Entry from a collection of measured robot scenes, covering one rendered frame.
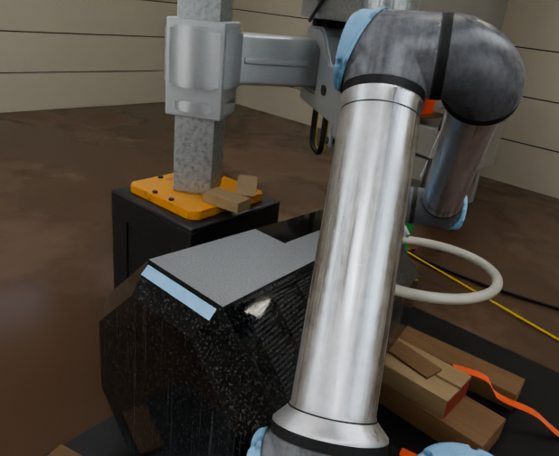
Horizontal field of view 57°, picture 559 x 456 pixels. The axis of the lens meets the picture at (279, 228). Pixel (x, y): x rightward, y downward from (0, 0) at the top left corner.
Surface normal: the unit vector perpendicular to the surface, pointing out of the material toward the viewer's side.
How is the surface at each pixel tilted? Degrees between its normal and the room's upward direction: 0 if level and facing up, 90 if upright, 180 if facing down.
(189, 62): 90
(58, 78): 90
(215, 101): 90
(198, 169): 90
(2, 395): 0
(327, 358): 61
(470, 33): 55
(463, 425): 0
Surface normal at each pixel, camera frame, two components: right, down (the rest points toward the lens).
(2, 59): 0.72, 0.34
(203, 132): -0.18, 0.37
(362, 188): -0.28, -0.19
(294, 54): 0.44, 0.40
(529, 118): -0.68, 0.22
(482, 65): 0.16, 0.38
